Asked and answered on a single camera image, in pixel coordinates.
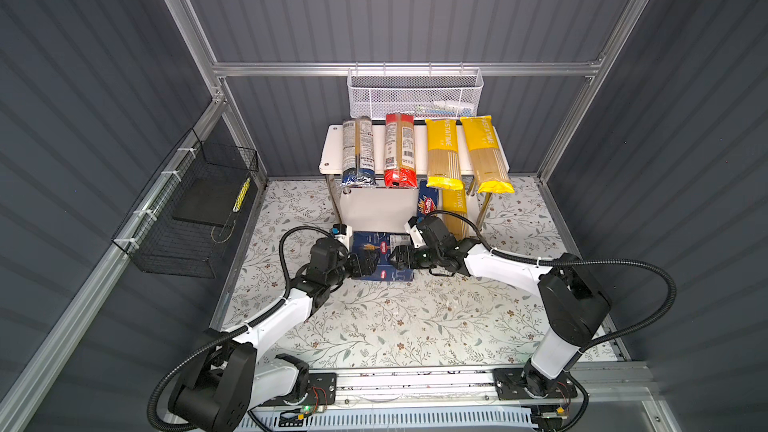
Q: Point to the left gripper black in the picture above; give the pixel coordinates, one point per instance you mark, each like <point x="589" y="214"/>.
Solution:
<point x="369" y="266"/>

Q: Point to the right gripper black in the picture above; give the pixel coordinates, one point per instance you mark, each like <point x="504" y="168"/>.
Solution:
<point x="408" y="251"/>

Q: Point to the large blue Barilla box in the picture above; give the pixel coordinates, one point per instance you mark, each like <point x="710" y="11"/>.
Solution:
<point x="385" y="244"/>

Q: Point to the slim blue Barilla spaghetti box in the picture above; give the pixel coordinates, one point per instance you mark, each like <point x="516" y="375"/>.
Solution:
<point x="427" y="200"/>

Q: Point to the yellow Pastatime spaghetti bag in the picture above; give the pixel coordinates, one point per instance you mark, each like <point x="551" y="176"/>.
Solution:
<point x="486" y="156"/>
<point x="443" y="168"/>

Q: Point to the red spaghetti bag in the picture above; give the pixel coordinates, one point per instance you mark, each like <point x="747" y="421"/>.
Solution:
<point x="399" y="151"/>

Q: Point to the dark blue spaghetti bag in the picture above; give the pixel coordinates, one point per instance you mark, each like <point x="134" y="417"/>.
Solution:
<point x="358" y="165"/>

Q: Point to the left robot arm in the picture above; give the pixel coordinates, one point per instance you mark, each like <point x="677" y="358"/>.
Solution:
<point x="220" y="382"/>

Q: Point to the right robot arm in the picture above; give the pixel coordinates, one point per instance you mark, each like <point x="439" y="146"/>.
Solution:
<point x="574" y="303"/>

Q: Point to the white two-tier shelf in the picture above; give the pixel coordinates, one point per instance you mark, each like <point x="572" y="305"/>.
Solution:
<point x="381" y="209"/>

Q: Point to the floral patterned table mat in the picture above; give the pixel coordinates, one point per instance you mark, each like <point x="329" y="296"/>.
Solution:
<point x="432" y="320"/>

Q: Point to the yellow marker in basket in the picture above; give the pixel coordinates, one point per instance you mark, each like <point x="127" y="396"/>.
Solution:
<point x="241" y="195"/>

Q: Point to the tubes in white basket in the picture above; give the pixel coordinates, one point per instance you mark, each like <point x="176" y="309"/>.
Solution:
<point x="446" y="109"/>

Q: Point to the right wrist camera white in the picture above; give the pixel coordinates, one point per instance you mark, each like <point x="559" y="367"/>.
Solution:
<point x="414" y="233"/>

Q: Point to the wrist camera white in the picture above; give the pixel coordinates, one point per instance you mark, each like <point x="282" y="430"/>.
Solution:
<point x="344" y="234"/>
<point x="414" y="233"/>

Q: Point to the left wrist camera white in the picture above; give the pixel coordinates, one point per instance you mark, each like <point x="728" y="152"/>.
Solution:
<point x="344" y="234"/>

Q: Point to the white wire mesh basket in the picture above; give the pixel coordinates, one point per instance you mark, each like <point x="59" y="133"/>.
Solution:
<point x="375" y="93"/>

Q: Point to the black wire basket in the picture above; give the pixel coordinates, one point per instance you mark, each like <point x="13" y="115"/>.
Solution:
<point x="185" y="225"/>

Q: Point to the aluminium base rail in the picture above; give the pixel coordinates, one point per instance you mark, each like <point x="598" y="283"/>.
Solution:
<point x="600" y="396"/>

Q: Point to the aluminium frame profile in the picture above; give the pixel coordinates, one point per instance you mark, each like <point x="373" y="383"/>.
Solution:
<point x="97" y="94"/>

